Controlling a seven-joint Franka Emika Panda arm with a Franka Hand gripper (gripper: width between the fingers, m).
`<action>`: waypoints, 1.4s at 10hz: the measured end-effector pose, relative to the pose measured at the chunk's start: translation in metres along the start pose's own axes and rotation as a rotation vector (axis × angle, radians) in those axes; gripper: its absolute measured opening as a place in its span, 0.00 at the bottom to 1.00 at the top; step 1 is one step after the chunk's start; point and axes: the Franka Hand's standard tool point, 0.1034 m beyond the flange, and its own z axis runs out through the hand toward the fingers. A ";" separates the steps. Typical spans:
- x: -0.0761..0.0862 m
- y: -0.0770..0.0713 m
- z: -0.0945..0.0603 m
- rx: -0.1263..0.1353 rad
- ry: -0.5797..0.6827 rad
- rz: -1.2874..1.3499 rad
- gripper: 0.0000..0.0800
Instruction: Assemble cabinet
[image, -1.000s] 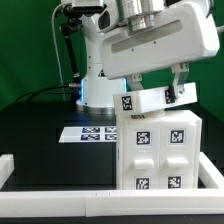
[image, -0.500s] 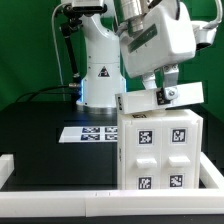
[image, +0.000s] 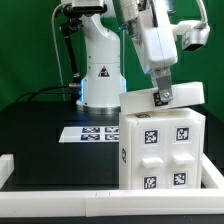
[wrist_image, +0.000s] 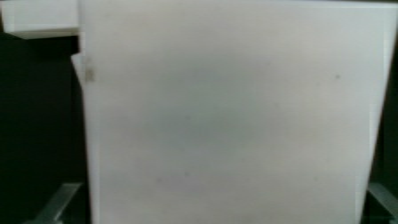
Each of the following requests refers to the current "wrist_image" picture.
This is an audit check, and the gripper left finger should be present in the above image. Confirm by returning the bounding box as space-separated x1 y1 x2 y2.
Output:
26 183 83 224

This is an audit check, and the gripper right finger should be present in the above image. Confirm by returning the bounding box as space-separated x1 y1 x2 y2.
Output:
369 182 398 224

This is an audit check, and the white cabinet top block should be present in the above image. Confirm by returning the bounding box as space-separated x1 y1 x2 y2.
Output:
79 0 398 224

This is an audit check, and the white U-shaped obstacle frame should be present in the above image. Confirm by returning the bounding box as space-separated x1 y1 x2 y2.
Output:
0 0 79 39

